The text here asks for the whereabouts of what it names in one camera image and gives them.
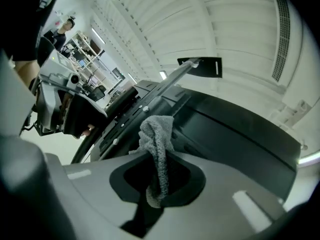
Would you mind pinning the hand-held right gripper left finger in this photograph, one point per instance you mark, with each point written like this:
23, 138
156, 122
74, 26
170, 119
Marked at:
95, 184

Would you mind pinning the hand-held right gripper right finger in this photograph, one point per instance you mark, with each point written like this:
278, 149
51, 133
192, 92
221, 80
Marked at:
225, 196

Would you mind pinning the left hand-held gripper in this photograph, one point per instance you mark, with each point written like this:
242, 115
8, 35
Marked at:
50, 104

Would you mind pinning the grey cloth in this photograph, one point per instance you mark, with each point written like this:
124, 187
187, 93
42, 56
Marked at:
157, 134

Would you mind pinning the black TV stand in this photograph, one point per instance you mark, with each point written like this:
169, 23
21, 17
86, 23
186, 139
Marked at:
172, 79

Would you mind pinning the person's left forearm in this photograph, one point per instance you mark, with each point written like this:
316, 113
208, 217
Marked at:
26, 71

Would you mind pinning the person's left hand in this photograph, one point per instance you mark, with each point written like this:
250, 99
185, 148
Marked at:
87, 131

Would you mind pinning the black office chair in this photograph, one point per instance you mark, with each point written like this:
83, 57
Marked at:
97, 92

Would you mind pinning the black wrist watch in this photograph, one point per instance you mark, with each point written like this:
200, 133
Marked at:
33, 86

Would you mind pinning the large black television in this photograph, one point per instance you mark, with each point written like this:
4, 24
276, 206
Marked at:
237, 139

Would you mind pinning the white shelving unit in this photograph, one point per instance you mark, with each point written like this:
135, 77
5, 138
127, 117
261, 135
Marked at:
85, 49

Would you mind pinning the ceiling light strip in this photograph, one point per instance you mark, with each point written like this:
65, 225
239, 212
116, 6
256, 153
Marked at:
98, 35
310, 159
163, 75

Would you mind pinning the ceiling air vent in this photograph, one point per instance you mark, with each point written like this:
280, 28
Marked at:
281, 34

